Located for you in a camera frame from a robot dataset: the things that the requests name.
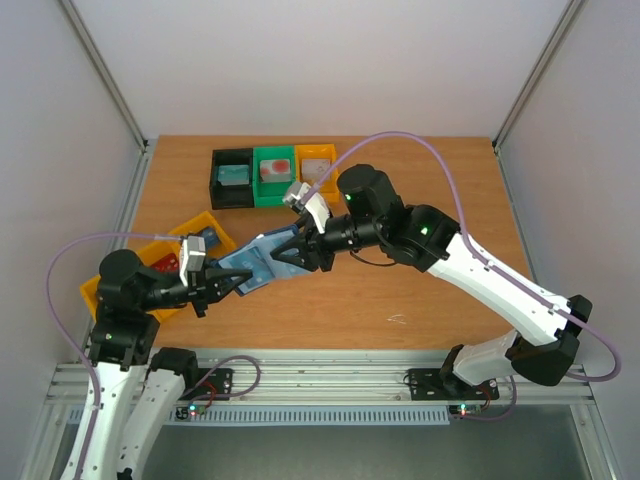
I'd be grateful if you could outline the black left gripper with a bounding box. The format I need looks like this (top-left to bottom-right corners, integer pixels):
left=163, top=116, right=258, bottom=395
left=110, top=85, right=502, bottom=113
left=139, top=255, right=253, bottom=316

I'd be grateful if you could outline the blue zip card holder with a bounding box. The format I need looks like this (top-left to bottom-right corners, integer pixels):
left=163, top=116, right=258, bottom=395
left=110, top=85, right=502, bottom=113
left=213, top=225, right=310, bottom=296

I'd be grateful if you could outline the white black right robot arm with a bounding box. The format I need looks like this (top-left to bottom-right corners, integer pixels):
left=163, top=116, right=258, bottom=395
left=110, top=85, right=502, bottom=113
left=271, top=164, right=592, bottom=397

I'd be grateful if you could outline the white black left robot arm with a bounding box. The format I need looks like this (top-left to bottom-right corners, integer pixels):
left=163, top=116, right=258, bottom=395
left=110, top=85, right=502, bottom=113
left=61, top=244, right=252, bottom=479

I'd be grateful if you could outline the blue card stack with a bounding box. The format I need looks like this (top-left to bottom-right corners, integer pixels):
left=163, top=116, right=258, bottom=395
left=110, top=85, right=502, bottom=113
left=198, top=227, right=222, bottom=251

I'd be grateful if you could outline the yellow bin with red cards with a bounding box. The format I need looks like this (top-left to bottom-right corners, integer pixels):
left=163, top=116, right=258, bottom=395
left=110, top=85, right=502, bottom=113
left=134, top=242, right=189, bottom=324

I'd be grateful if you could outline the yellow bin with blue cards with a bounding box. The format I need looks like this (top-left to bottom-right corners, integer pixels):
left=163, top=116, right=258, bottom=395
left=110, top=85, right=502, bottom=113
left=169, top=211, right=237, bottom=258

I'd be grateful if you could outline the grey white card stack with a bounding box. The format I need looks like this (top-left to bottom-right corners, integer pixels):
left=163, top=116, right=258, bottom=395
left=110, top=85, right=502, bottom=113
left=301, top=158, right=331, bottom=184

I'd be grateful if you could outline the red white card stack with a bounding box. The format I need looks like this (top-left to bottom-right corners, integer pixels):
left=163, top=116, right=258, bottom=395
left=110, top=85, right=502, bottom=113
left=259, top=158, right=292, bottom=184

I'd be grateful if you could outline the teal card stack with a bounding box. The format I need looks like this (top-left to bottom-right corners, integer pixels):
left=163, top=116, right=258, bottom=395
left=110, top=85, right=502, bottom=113
left=216, top=164, right=250, bottom=187

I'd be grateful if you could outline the green bin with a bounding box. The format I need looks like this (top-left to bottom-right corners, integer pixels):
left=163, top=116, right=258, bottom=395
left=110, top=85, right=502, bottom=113
left=252, top=145, right=297, bottom=207

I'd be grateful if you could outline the yellow bin at table back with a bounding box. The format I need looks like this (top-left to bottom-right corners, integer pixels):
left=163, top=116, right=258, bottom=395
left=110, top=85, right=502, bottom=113
left=294, top=144, right=340, bottom=205

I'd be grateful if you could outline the black bin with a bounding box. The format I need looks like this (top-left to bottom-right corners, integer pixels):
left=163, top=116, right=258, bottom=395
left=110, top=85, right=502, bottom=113
left=209, top=148, right=254, bottom=210

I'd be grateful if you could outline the left small circuit board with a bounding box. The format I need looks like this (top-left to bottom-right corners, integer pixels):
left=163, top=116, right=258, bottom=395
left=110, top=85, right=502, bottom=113
left=174, top=405, right=207, bottom=421

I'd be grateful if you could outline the small circuit board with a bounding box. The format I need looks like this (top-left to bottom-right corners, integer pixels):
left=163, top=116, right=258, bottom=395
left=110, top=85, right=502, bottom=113
left=174, top=405, right=207, bottom=421
left=449, top=403, right=484, bottom=418

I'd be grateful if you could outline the right small circuit board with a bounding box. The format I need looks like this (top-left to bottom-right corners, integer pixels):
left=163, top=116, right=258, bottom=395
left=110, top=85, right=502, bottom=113
left=449, top=403, right=484, bottom=418

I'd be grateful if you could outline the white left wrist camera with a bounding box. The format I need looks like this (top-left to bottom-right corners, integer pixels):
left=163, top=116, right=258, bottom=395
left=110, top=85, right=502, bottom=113
left=179, top=235, right=206, bottom=287

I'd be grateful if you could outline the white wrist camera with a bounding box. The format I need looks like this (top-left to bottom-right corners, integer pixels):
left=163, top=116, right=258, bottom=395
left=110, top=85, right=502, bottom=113
left=179, top=235, right=206, bottom=287
left=282, top=181, right=331, bottom=234

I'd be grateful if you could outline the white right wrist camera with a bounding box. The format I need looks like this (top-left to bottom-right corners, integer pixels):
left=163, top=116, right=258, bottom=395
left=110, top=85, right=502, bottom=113
left=282, top=181, right=331, bottom=234

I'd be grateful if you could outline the aluminium rail base frame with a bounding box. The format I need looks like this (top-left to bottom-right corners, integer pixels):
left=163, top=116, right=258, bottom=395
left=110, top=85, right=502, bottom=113
left=44, top=344, right=595, bottom=406

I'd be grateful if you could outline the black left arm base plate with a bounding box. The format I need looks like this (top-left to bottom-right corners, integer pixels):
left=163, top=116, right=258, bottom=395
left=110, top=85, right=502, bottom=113
left=182, top=368, right=233, bottom=401

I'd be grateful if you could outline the grey slotted cable duct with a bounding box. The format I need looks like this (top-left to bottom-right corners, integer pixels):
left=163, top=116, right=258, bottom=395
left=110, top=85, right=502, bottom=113
left=67, top=405, right=451, bottom=427

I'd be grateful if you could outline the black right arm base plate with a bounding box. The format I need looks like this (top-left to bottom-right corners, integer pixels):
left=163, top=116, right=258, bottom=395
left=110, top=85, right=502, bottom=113
left=403, top=368, right=500, bottom=401

